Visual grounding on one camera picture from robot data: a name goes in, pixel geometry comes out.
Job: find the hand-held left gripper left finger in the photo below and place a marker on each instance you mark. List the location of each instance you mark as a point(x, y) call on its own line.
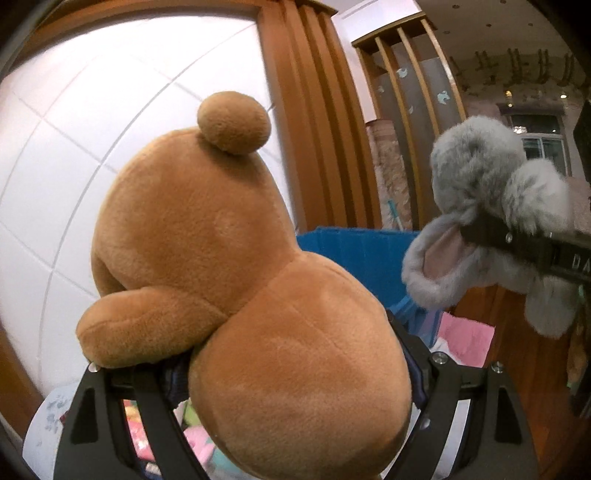
point(101, 415)

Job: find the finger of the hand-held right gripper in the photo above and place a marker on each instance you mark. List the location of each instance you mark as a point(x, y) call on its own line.
point(508, 242)

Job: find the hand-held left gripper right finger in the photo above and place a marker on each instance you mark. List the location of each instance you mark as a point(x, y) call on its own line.
point(461, 397)

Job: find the grey furry plush toy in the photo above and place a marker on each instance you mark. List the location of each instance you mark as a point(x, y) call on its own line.
point(471, 170)

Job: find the blue plastic crate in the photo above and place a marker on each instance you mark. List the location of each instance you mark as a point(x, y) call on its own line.
point(360, 258)

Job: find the brown teddy bear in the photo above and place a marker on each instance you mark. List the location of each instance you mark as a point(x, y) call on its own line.
point(221, 277)

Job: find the white cloth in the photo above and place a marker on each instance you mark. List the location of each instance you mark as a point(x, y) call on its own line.
point(445, 348)

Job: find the pink cloth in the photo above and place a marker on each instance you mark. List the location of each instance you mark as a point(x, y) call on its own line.
point(466, 337)

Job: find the window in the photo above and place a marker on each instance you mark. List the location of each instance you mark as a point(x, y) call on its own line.
point(547, 152)

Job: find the rolled beige mat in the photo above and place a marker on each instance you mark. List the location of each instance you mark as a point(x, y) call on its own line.
point(390, 170)

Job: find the wooden slat partition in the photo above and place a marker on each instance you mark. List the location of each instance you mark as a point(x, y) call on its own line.
point(406, 69)

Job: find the wooden wall trim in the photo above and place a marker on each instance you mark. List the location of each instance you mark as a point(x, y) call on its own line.
point(314, 115)

